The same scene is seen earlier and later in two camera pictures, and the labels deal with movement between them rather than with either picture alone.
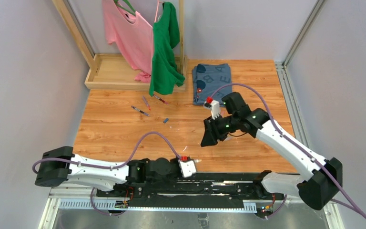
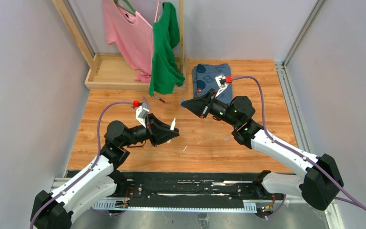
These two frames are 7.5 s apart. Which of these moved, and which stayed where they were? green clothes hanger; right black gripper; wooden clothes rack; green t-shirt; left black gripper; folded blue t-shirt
Moved: right black gripper; left black gripper
Stayed: green t-shirt; folded blue t-shirt; green clothes hanger; wooden clothes rack
